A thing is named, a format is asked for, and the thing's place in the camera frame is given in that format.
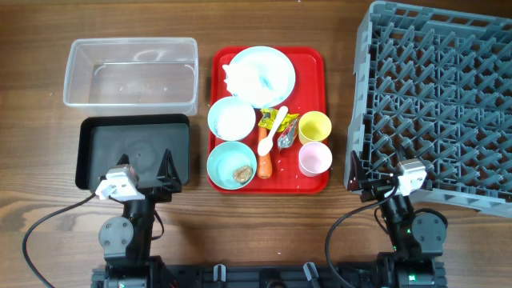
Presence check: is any red serving tray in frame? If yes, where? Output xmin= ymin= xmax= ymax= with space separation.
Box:
xmin=209 ymin=46 xmax=330 ymax=194

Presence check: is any white plastic spoon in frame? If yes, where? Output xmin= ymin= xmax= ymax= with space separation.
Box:
xmin=258 ymin=106 xmax=289 ymax=156

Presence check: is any mint green bowl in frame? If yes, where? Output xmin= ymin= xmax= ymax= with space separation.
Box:
xmin=206 ymin=142 xmax=257 ymax=190

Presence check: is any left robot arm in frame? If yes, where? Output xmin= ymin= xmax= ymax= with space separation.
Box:
xmin=91 ymin=150 xmax=182 ymax=288

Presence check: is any light blue plate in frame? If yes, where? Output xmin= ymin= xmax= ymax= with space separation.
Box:
xmin=224 ymin=46 xmax=296 ymax=109

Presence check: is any grey dishwasher rack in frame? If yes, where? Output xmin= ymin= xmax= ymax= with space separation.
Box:
xmin=346 ymin=1 xmax=511 ymax=218

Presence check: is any silver red snack wrapper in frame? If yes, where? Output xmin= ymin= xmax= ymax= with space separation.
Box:
xmin=277 ymin=118 xmax=299 ymax=152

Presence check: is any white tissue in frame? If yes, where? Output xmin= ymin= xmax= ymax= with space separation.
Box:
xmin=222 ymin=63 xmax=275 ymax=102

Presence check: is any yellow plastic cup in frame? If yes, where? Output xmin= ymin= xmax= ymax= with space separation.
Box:
xmin=298 ymin=111 xmax=332 ymax=145

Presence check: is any yellow snack wrapper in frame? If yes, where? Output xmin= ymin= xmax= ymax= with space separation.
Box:
xmin=258 ymin=108 xmax=299 ymax=132

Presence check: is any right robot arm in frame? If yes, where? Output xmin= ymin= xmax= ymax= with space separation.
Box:
xmin=338 ymin=151 xmax=448 ymax=288

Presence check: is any black plastic tray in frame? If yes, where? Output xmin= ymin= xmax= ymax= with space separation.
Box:
xmin=75 ymin=114 xmax=190 ymax=192

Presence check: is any brown food lump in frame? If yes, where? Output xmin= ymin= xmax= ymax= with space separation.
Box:
xmin=233 ymin=165 xmax=254 ymax=184

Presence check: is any orange carrot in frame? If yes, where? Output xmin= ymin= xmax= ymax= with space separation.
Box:
xmin=257 ymin=127 xmax=273 ymax=179

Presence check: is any clear plastic bin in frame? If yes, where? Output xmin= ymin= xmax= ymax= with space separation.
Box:
xmin=62 ymin=37 xmax=199 ymax=116

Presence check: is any pink plastic cup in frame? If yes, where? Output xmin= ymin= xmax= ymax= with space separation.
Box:
xmin=298 ymin=142 xmax=333 ymax=177

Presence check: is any light blue bowl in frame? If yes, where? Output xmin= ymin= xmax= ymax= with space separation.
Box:
xmin=207 ymin=96 xmax=256 ymax=141

